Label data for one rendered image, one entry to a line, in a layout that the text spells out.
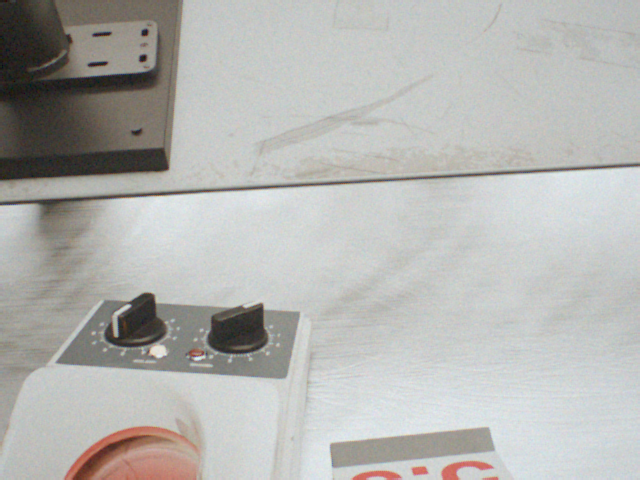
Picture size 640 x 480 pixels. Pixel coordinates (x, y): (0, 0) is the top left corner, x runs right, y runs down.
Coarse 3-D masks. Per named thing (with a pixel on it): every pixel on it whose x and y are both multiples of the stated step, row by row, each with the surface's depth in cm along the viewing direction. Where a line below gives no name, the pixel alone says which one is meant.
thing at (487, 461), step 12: (384, 468) 38; (396, 468) 38; (408, 468) 38; (420, 468) 38; (432, 468) 38; (444, 468) 38; (456, 468) 38; (468, 468) 38; (480, 468) 37; (492, 468) 37
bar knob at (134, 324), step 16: (128, 304) 38; (144, 304) 38; (112, 320) 37; (128, 320) 37; (144, 320) 39; (160, 320) 40; (112, 336) 38; (128, 336) 38; (144, 336) 38; (160, 336) 38
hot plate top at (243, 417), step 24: (24, 384) 33; (48, 384) 33; (192, 384) 33; (216, 384) 33; (240, 384) 33; (264, 384) 33; (24, 408) 32; (216, 408) 32; (240, 408) 32; (264, 408) 32; (216, 432) 31; (240, 432) 31; (264, 432) 31; (0, 456) 31; (216, 456) 30; (240, 456) 30; (264, 456) 30
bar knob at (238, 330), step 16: (256, 304) 39; (224, 320) 37; (240, 320) 38; (256, 320) 39; (208, 336) 38; (224, 336) 37; (240, 336) 38; (256, 336) 38; (224, 352) 37; (240, 352) 37
